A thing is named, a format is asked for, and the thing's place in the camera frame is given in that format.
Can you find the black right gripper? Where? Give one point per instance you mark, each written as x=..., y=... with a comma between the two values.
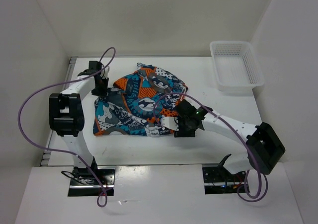
x=183, y=133

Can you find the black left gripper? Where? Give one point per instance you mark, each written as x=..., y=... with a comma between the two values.
x=105, y=91

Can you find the colourful patterned shorts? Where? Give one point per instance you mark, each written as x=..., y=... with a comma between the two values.
x=136, y=102

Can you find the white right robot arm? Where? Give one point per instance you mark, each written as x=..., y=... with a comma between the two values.
x=263, y=147

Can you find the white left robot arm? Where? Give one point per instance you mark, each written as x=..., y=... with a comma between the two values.
x=66, y=116

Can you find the white plastic basket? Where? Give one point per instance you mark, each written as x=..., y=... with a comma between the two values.
x=236, y=66

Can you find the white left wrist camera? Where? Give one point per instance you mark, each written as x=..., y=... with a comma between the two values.
x=105, y=71

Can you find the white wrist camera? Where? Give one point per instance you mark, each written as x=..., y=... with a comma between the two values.
x=170, y=123
x=105, y=71

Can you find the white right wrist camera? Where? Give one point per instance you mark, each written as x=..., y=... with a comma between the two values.
x=170, y=123

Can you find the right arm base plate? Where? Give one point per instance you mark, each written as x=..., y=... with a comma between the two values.
x=217, y=180

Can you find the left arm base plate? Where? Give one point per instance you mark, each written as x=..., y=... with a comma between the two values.
x=86, y=185

